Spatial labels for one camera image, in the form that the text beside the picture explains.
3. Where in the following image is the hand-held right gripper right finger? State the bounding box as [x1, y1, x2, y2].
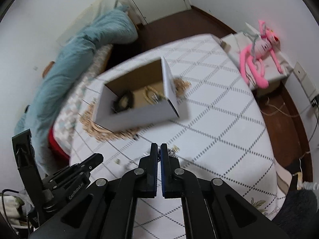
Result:
[160, 143, 290, 239]

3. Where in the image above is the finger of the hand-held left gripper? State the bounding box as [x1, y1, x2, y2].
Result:
[45, 153, 104, 183]
[12, 129, 51, 213]

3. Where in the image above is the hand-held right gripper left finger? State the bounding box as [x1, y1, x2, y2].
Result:
[29, 143, 159, 239]

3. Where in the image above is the white cardboard box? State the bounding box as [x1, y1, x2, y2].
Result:
[93, 57, 180, 132]

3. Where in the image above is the small gold jewelry piece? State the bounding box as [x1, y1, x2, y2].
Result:
[168, 146, 181, 158]

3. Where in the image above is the red cloth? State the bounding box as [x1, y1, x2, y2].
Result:
[48, 125, 71, 161]

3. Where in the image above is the woven straw placemat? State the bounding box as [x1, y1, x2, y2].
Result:
[79, 76, 192, 143]

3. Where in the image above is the white checked bedsheet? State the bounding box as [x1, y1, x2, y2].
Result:
[53, 33, 280, 239]

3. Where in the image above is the light blue blanket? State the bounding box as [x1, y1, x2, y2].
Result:
[14, 5, 139, 175]

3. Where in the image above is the floral mattress cover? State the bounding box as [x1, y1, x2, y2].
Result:
[53, 44, 113, 140]

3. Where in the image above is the white nightstand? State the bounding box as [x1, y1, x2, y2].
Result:
[221, 31, 294, 98]

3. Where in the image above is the dark fuzzy cloth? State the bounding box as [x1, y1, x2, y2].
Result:
[273, 159, 319, 239]

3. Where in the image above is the pink plush toy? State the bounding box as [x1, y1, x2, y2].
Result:
[239, 20, 285, 89]

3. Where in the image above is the black cable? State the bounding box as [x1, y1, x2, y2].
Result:
[0, 189, 16, 232]

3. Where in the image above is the gold bracelet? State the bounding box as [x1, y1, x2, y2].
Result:
[143, 86, 166, 104]

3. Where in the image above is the black bracelet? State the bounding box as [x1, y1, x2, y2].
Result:
[111, 91, 135, 113]

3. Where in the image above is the thin floor cable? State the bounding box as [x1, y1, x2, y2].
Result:
[259, 97, 319, 120]

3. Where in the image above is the white wall socket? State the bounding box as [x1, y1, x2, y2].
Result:
[293, 61, 310, 83]

